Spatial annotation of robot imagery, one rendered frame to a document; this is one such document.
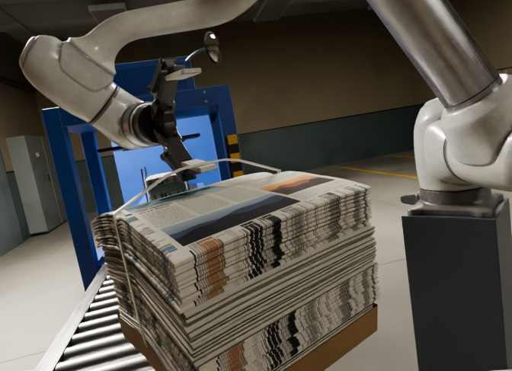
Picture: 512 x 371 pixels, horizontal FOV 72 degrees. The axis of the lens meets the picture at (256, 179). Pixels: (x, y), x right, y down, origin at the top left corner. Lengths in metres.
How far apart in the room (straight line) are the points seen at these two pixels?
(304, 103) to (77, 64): 9.43
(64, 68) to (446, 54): 0.68
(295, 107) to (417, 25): 9.30
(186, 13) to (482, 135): 0.60
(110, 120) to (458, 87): 0.66
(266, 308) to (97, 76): 0.55
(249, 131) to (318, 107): 2.08
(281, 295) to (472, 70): 0.51
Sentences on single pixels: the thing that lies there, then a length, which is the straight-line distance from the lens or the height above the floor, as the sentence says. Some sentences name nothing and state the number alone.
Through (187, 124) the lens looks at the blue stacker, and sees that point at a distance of 4.25.
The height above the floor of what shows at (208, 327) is 1.09.
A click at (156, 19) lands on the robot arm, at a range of 0.79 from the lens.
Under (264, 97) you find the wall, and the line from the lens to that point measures 9.75.
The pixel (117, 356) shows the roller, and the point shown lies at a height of 0.79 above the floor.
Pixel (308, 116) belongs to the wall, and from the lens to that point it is 10.06.
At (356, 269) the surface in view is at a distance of 0.50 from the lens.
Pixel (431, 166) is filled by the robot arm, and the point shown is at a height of 1.12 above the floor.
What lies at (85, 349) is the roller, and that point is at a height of 0.79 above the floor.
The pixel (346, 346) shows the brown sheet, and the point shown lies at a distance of 0.54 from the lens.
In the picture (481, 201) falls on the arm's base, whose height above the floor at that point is 1.03.
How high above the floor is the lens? 1.26
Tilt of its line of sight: 7 degrees down
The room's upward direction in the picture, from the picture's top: 9 degrees counter-clockwise
